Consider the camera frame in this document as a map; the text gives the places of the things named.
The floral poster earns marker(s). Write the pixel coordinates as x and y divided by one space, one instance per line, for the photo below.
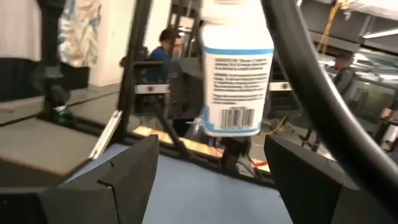
77 34

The black metal rig frame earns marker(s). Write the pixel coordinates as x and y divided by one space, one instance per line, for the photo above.
133 62

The silver aluminium extrusion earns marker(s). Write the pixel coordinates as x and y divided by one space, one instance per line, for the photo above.
105 135

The person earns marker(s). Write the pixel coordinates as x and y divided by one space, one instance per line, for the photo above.
343 79
161 54

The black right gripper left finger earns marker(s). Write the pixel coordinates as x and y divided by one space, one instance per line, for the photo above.
124 186

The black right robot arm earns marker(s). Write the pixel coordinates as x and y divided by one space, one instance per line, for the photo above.
51 90

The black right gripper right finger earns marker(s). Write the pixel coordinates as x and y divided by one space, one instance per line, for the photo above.
304 193

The blue-grey table mat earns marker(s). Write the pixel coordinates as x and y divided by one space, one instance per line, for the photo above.
202 193

